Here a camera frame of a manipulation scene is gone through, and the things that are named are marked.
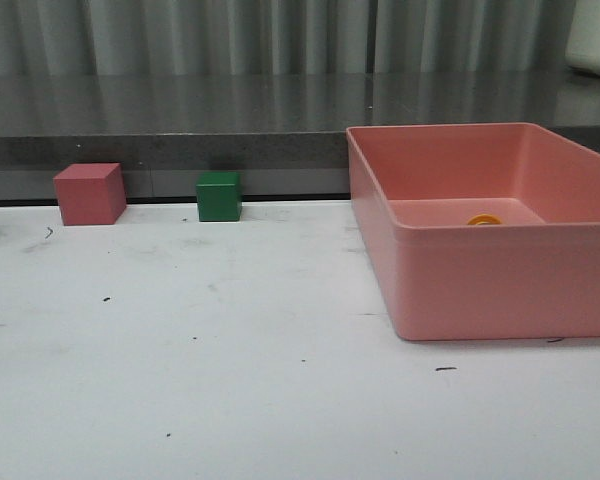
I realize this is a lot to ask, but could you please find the pink plastic bin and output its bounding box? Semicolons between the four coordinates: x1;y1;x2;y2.
346;123;600;341

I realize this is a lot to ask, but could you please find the pink cube block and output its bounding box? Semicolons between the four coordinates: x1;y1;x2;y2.
53;163;127;226

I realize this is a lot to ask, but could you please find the dark grey counter shelf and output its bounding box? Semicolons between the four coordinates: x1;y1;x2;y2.
0;71;600;204

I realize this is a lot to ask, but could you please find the green cube block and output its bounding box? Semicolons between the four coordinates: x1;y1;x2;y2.
196;171;242;222

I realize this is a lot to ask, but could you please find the white container in background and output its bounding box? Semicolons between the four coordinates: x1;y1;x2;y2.
565;0;600;76

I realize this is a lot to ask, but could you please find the yellow push button switch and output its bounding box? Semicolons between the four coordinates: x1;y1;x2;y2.
467;213;502;226

